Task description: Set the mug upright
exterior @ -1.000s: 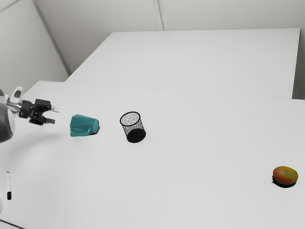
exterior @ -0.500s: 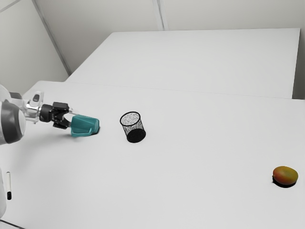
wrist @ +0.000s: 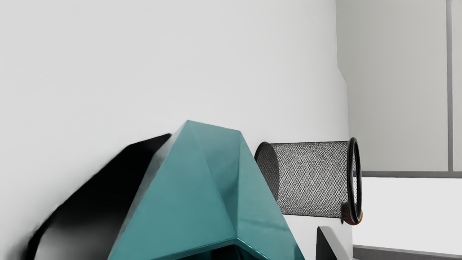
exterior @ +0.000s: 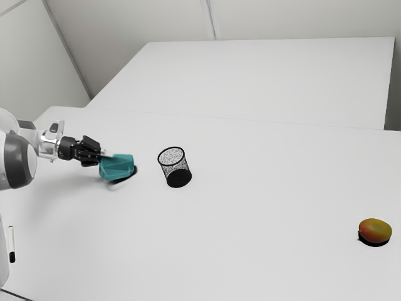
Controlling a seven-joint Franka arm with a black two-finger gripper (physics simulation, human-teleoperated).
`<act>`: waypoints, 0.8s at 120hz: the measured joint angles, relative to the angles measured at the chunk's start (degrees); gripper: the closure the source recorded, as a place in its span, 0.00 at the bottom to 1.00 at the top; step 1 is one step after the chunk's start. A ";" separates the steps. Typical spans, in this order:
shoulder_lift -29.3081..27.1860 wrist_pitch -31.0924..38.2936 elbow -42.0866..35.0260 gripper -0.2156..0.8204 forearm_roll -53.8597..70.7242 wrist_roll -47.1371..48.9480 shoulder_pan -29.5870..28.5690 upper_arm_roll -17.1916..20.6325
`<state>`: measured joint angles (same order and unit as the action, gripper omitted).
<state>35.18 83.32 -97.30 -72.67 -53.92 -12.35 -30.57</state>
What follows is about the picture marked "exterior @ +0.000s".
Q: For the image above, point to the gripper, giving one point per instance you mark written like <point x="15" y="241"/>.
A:
<point x="67" y="148"/>

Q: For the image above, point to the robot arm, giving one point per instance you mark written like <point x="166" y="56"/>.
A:
<point x="18" y="156"/>

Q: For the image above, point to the black mesh pen holder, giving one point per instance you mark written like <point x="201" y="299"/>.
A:
<point x="175" y="169"/>

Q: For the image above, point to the orange green mango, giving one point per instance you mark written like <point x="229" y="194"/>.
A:
<point x="375" y="231"/>

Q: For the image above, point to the white pen with black cap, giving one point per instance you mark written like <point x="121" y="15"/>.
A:
<point x="11" y="241"/>

